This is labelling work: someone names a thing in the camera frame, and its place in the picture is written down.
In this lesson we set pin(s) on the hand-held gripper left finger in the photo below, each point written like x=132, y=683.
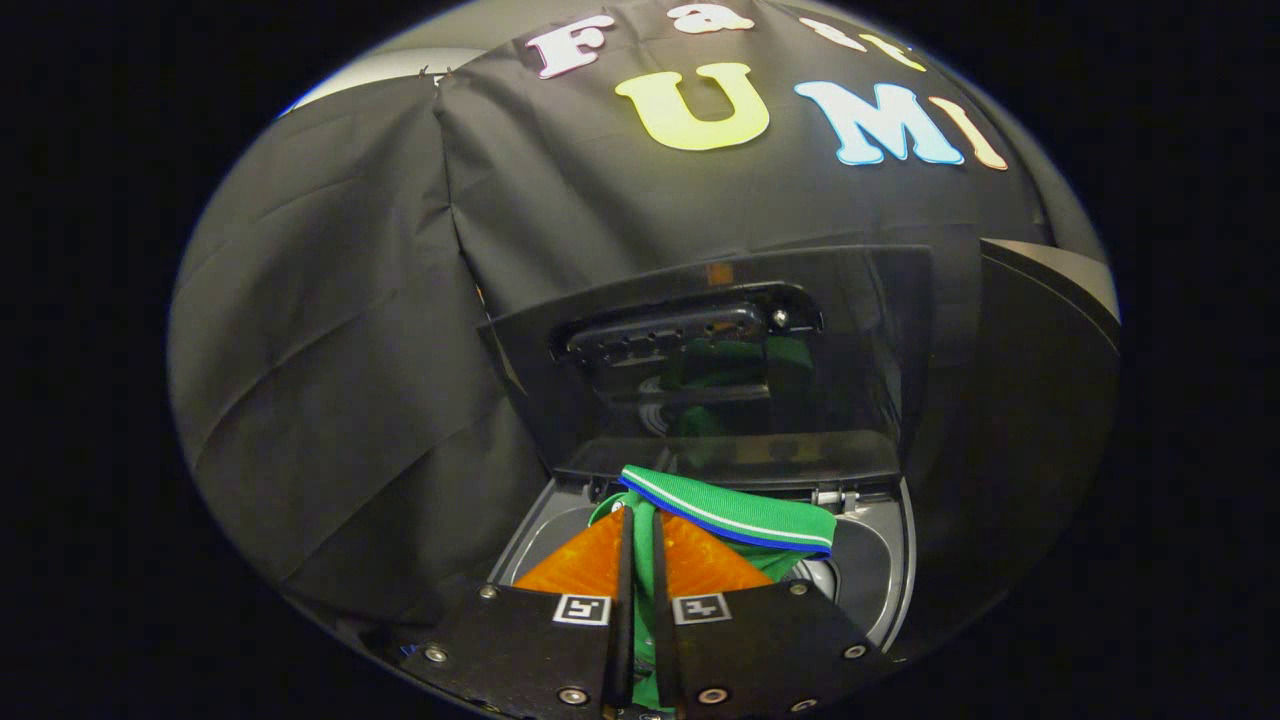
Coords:
x=530, y=650

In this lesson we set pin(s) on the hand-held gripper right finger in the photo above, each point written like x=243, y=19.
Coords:
x=760, y=650

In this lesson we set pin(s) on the green polo shirt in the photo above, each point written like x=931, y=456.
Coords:
x=740, y=515

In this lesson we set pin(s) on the dark washing machine lid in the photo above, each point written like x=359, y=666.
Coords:
x=860, y=350

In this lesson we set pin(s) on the black backdrop cloth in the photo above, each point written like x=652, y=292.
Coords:
x=350, y=350

